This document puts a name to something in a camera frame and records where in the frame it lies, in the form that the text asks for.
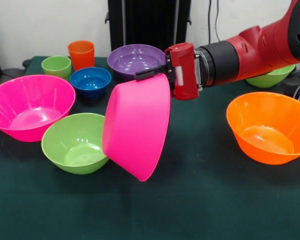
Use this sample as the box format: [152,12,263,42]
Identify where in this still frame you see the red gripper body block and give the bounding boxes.
[164,42,200,101]

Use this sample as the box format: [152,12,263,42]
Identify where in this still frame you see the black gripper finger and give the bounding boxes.
[134,65,169,81]
[169,74,177,97]

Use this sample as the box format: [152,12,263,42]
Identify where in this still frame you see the pink plastic bowl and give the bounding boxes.
[101,72,172,183]
[0,74,77,143]

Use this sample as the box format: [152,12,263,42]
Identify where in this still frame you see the purple plastic bowl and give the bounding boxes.
[107,44,167,82]

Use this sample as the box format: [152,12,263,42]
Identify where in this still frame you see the dark blue plastic bowl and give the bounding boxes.
[69,66,113,99]

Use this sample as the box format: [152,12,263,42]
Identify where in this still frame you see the orange plastic cup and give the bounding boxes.
[67,40,96,72]

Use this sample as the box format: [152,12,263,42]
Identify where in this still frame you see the green plastic bowl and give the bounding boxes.
[41,112,110,175]
[245,64,296,89]

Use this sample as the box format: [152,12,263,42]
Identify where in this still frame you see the green plastic cup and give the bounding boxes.
[41,55,72,81]

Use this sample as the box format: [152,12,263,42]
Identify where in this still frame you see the orange plastic bowl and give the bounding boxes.
[226,91,300,166]

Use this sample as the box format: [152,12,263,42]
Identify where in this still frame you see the dark green table cloth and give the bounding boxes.
[0,56,300,240]

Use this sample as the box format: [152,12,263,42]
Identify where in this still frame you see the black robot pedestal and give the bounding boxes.
[104,0,192,55]

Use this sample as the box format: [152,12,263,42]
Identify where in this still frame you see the black wall cable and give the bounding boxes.
[208,0,221,43]

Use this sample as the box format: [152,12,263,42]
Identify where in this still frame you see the black pedestal leg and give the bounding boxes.
[0,58,32,78]
[282,64,300,98]

